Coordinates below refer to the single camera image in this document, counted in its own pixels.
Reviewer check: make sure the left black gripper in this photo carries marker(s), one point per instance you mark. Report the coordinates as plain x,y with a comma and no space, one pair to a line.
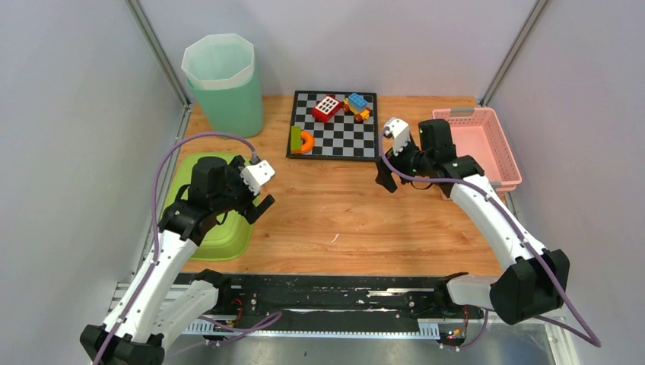
249,209

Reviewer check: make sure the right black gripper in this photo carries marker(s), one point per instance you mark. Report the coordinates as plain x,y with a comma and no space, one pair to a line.
384,176

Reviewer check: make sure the large green plastic container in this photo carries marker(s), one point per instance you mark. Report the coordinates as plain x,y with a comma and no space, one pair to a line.
224,242

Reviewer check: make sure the pink perforated plastic basket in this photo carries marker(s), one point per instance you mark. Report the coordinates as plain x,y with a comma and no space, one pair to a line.
478,132

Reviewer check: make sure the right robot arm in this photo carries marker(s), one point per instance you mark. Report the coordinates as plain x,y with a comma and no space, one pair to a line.
534,278

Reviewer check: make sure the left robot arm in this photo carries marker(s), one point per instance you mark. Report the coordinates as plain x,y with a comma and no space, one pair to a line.
140,330

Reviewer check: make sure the black grey checkerboard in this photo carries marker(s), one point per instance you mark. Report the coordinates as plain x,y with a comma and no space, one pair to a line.
342,137

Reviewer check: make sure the blue yellow toy car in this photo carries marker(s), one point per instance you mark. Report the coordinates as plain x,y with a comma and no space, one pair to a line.
357,105

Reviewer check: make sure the orange arch toy block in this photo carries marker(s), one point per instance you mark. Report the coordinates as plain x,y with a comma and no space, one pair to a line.
307,142

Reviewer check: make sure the red window toy brick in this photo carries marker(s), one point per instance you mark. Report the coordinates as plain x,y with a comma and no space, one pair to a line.
325,109

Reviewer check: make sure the green flat toy brick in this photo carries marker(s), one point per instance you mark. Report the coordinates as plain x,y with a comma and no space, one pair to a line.
295,140

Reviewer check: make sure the green bin with white liner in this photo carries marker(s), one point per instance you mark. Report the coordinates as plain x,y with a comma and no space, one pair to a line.
221,72

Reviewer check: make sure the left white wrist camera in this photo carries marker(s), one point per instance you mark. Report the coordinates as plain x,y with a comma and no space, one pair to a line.
255,176

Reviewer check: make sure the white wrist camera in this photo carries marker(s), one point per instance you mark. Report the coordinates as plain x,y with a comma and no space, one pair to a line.
398,131
255,176

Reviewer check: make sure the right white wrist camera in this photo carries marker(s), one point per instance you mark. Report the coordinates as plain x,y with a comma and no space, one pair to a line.
398,131

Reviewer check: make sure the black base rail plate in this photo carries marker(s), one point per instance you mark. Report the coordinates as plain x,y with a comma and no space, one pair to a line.
339,304

